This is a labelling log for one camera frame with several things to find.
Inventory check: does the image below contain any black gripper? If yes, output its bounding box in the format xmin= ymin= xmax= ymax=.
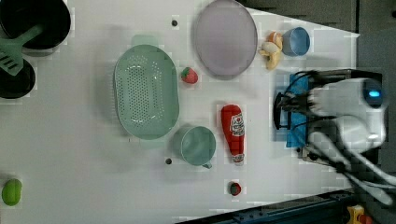
xmin=278 ymin=93 xmax=314 ymax=117

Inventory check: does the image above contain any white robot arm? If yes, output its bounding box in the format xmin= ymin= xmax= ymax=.
xmin=274 ymin=77 xmax=395 ymax=207

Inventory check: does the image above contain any black toaster oven body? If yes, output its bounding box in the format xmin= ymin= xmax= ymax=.
xmin=305 ymin=71 xmax=387 ymax=168

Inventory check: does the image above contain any plush ketchup bottle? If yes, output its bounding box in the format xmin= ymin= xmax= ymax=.
xmin=220 ymin=105 xmax=245 ymax=165

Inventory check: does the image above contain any plush peeled banana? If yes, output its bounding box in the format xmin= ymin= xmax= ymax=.
xmin=259 ymin=32 xmax=283 ymax=70

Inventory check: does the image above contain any blue bowl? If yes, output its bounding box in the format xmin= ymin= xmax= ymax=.
xmin=282 ymin=27 xmax=310 ymax=57

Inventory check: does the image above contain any grey round plate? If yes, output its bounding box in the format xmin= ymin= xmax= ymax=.
xmin=194 ymin=0 xmax=258 ymax=76

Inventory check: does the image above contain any small red tomato toy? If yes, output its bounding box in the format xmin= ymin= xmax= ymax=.
xmin=229 ymin=182 xmax=242 ymax=196

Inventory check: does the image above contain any plush strawberry toy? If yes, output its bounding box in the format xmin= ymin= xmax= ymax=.
xmin=181 ymin=67 xmax=198 ymax=84

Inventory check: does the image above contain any yellow red clamp tool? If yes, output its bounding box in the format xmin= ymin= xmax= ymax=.
xmin=347 ymin=204 xmax=373 ymax=224

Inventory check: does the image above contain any green perforated colander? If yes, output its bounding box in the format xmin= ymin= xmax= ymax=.
xmin=113 ymin=35 xmax=179 ymax=141

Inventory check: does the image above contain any small black pot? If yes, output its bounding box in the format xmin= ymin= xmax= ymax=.
xmin=0 ymin=60 xmax=35 ymax=99

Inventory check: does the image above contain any green slotted spatula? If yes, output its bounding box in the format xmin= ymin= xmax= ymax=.
xmin=0 ymin=24 xmax=43 ymax=77

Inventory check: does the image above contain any large black pot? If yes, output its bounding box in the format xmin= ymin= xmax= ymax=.
xmin=0 ymin=0 xmax=71 ymax=49

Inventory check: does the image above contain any green pepper toy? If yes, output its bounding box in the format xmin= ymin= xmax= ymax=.
xmin=1 ymin=179 xmax=22 ymax=206

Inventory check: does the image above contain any green cup with handle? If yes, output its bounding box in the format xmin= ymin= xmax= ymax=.
xmin=172 ymin=126 xmax=217 ymax=169

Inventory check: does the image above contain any blue metal frame rail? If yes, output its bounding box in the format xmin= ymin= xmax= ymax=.
xmin=177 ymin=190 xmax=355 ymax=224

